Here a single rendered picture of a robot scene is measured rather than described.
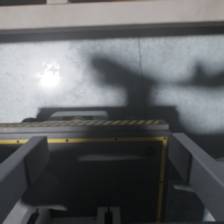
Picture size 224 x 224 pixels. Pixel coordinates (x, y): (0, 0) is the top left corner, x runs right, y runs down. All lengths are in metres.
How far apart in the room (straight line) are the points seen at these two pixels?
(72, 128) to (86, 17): 0.33
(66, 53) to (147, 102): 0.46
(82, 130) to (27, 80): 0.48
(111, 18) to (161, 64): 0.40
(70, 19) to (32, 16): 0.11
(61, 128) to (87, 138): 0.09
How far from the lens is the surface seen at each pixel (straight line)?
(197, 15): 0.58
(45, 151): 0.17
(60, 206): 0.71
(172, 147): 0.16
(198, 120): 0.97
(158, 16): 0.54
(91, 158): 0.56
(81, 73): 0.81
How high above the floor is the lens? 0.80
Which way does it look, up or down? 75 degrees down
